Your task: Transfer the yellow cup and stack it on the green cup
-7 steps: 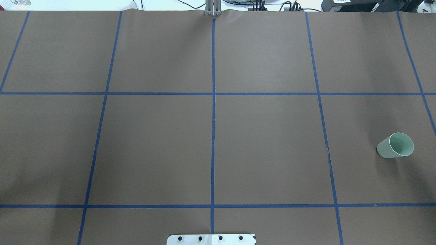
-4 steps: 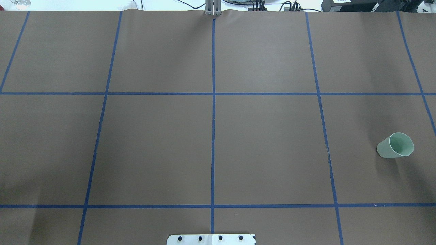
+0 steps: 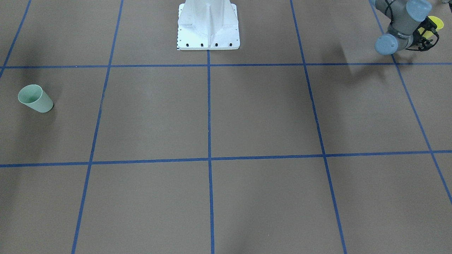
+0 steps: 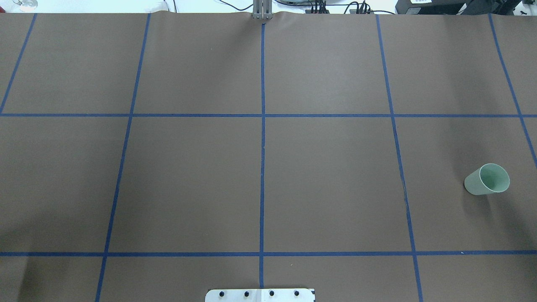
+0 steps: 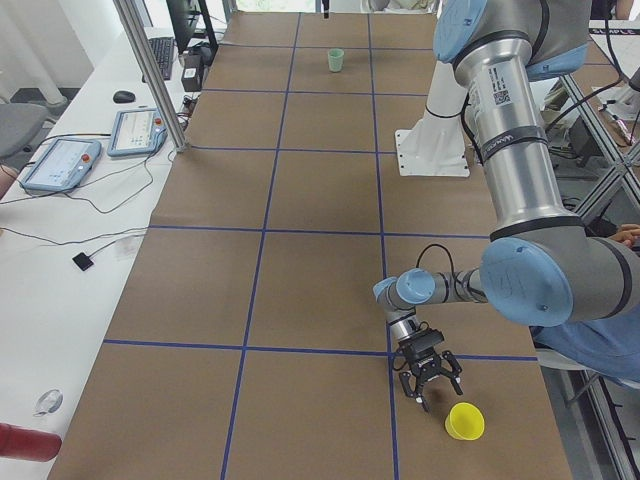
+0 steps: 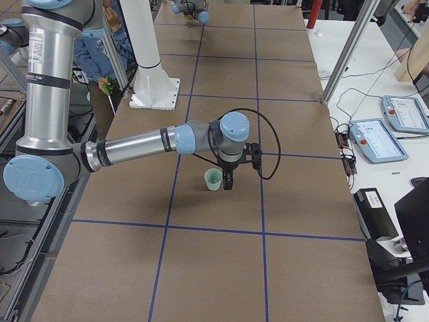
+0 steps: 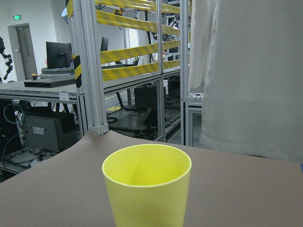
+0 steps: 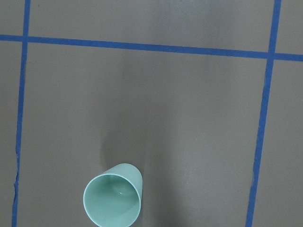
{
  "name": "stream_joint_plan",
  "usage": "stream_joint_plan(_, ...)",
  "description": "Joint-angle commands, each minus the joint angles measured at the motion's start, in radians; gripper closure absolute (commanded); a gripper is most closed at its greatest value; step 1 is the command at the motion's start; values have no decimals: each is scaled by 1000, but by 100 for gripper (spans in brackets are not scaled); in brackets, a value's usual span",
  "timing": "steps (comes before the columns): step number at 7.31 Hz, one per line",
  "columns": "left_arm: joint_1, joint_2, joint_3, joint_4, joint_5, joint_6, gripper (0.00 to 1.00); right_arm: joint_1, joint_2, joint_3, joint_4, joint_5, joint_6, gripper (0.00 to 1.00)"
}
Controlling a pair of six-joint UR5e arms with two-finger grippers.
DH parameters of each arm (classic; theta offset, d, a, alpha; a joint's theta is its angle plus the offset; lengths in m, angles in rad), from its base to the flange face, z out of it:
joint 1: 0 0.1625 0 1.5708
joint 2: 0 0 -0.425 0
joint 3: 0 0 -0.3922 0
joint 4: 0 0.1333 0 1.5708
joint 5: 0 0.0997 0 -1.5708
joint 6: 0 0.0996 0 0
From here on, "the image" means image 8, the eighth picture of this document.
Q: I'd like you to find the light green plastic cup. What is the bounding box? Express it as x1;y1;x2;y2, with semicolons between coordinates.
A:
83;163;143;227

